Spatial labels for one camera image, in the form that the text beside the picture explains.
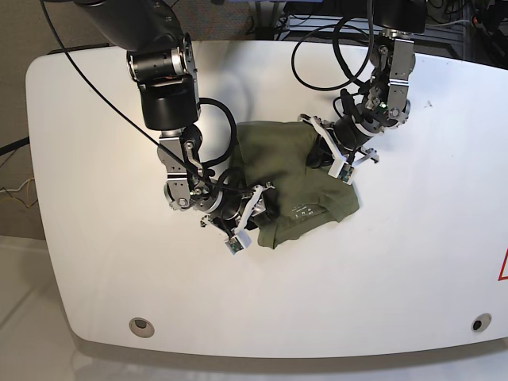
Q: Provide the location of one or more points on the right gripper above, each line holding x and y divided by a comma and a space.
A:
249, 211

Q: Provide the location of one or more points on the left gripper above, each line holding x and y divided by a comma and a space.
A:
347, 137

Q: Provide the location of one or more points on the olive green T-shirt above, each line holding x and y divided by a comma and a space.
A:
304, 198

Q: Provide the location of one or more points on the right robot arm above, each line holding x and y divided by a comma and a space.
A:
161, 63

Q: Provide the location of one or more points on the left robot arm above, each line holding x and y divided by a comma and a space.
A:
375, 98

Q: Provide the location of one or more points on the red triangle warning sticker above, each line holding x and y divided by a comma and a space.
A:
503, 274

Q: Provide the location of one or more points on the black bar under table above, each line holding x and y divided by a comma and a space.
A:
13, 146

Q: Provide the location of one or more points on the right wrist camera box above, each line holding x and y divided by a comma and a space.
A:
238, 242

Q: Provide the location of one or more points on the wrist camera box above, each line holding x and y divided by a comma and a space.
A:
238, 242
341, 170

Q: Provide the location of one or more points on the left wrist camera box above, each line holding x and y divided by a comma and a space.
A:
341, 170

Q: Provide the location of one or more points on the left table cable grommet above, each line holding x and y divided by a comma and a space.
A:
141, 327

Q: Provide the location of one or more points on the table cable grommet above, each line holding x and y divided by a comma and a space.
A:
481, 323
141, 327

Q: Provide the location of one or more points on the grey aluminium frame rail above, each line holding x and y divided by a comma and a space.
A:
432, 34

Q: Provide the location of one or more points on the right table cable grommet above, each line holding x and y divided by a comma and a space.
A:
481, 323

